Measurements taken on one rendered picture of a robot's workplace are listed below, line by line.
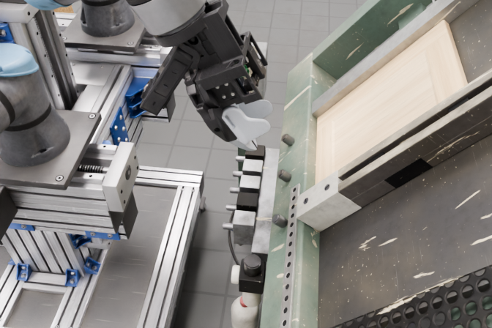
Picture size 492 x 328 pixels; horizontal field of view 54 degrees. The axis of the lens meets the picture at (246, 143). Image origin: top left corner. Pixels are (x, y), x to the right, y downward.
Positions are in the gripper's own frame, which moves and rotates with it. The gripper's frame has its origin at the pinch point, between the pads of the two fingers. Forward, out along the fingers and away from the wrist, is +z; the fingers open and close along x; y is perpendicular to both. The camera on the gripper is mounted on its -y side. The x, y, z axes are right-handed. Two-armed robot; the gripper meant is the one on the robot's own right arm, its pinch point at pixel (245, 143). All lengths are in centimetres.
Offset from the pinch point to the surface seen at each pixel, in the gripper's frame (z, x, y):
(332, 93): 38, 57, -2
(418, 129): 25.5, 21.3, 19.3
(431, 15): 25, 56, 27
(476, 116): 22.4, 17.5, 28.9
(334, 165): 41, 33, -2
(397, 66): 32, 51, 16
